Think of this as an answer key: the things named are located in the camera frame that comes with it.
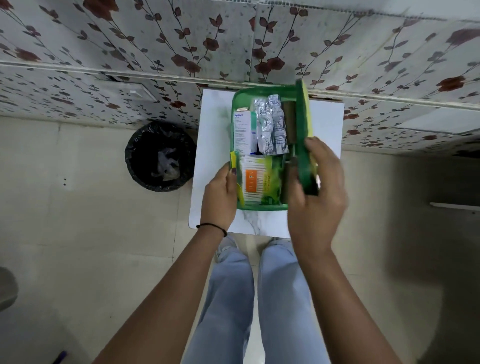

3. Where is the person's right hand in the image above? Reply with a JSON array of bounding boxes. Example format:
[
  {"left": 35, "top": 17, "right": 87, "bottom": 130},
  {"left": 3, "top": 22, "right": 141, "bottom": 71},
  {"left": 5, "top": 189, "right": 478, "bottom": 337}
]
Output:
[{"left": 286, "top": 137, "right": 350, "bottom": 260}]

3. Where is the person's left hand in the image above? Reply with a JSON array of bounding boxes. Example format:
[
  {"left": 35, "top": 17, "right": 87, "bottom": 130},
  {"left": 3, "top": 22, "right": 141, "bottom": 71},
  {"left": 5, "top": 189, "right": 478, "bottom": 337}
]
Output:
[{"left": 200, "top": 163, "right": 239, "bottom": 236}]

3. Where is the green plastic box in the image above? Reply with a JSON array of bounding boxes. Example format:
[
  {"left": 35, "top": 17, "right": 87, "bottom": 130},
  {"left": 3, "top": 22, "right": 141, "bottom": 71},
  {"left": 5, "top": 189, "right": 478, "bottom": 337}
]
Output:
[{"left": 229, "top": 85, "right": 313, "bottom": 212}]

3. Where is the green box lid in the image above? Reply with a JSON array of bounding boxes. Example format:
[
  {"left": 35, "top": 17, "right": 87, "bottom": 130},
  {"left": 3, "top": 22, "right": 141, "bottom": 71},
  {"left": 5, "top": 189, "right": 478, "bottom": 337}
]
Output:
[{"left": 294, "top": 79, "right": 320, "bottom": 197}]

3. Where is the person's left forearm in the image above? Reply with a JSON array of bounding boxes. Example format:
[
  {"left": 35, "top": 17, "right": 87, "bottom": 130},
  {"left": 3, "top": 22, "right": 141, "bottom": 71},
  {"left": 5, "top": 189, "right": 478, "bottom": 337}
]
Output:
[{"left": 93, "top": 224, "right": 228, "bottom": 364}]

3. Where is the person's right forearm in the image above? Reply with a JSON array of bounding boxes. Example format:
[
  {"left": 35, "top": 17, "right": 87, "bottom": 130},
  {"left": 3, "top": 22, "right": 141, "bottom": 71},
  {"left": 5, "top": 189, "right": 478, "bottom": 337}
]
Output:
[{"left": 299, "top": 248, "right": 403, "bottom": 364}]

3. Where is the cotton swab packet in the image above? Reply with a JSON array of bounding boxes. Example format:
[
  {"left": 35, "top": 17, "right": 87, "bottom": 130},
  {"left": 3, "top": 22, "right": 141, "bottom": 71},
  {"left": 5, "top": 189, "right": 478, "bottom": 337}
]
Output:
[{"left": 240, "top": 154, "right": 283, "bottom": 206}]

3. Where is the black wrist band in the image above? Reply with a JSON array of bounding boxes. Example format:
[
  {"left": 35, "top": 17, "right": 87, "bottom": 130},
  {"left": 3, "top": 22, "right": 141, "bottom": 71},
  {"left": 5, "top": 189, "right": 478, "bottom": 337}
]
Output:
[{"left": 196, "top": 223, "right": 228, "bottom": 238}]

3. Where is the white medicine carton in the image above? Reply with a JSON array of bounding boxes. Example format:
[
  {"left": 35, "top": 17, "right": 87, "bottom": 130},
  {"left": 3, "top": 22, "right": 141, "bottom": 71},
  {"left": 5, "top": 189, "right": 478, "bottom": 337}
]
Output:
[{"left": 232, "top": 108, "right": 259, "bottom": 156}]

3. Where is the person's left grey shoe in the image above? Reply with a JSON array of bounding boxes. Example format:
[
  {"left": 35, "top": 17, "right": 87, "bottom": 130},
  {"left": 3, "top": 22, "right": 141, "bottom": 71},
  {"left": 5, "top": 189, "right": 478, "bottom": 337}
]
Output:
[{"left": 215, "top": 234, "right": 241, "bottom": 262}]

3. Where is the silver blister pack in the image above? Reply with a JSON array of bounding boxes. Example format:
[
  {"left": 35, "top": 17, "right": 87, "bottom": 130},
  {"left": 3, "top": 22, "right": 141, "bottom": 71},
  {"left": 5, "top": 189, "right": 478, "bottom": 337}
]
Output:
[
  {"left": 267, "top": 94, "right": 290, "bottom": 155},
  {"left": 253, "top": 98, "right": 277, "bottom": 157}
]

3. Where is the brown bandage roll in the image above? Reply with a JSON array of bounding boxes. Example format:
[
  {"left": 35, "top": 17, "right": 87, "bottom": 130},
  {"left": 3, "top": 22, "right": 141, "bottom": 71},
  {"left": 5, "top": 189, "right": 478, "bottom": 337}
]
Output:
[{"left": 282, "top": 101, "right": 298, "bottom": 145}]

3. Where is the crumpled paper trash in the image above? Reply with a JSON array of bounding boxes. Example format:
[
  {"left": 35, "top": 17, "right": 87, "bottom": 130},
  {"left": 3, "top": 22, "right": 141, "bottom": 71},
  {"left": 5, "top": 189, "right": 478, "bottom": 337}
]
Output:
[{"left": 151, "top": 147, "right": 179, "bottom": 182}]

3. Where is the black trash bin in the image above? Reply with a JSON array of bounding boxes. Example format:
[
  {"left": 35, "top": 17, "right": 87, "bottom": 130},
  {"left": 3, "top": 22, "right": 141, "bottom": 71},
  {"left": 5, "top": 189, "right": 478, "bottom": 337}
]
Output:
[{"left": 125, "top": 121, "right": 197, "bottom": 193}]

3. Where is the person's right jeans leg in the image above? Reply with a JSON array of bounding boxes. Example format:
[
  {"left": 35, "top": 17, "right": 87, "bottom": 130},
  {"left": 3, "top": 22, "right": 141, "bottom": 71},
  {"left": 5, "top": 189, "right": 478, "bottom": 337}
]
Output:
[{"left": 258, "top": 240, "right": 331, "bottom": 364}]

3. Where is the person's jeans leg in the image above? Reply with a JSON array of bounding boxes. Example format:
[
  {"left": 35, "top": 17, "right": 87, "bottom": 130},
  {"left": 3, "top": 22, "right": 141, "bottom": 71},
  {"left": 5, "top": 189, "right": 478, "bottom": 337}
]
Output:
[
  {"left": 258, "top": 240, "right": 331, "bottom": 364},
  {"left": 182, "top": 245, "right": 256, "bottom": 364}
]

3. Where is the person's left jeans leg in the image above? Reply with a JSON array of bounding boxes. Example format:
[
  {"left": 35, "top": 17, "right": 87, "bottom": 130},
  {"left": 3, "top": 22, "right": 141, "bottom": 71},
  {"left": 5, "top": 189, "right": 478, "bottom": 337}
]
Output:
[{"left": 182, "top": 245, "right": 256, "bottom": 364}]

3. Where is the white flat bar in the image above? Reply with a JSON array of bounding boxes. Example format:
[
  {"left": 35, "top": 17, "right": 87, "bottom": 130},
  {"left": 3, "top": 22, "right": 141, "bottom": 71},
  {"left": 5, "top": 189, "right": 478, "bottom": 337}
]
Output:
[{"left": 429, "top": 202, "right": 480, "bottom": 212}]

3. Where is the grey round object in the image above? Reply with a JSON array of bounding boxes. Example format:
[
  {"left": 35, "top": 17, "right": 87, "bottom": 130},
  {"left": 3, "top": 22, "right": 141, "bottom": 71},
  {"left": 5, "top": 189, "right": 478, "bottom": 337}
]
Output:
[{"left": 0, "top": 267, "right": 19, "bottom": 313}]

